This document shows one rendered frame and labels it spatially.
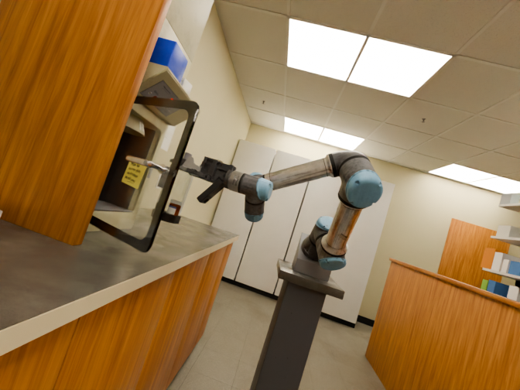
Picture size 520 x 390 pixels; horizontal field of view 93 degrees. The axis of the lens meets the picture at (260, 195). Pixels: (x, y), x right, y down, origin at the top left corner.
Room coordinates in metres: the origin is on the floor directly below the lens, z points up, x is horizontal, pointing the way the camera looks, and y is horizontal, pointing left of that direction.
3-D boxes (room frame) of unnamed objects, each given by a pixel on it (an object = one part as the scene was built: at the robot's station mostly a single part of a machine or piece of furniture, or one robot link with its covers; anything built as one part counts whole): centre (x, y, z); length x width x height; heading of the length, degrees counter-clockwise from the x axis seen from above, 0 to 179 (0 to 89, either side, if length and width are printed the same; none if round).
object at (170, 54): (0.80, 0.44, 1.56); 0.10 x 0.10 x 0.09; 84
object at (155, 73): (0.90, 0.43, 1.46); 0.32 x 0.11 x 0.10; 174
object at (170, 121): (0.68, 0.35, 1.19); 0.30 x 0.01 x 0.40; 62
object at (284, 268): (1.36, -0.38, 0.92); 0.32 x 0.32 x 0.04; 86
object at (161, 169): (0.62, 0.30, 1.20); 0.10 x 0.05 x 0.03; 62
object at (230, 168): (0.92, 0.18, 1.26); 0.12 x 0.08 x 0.09; 76
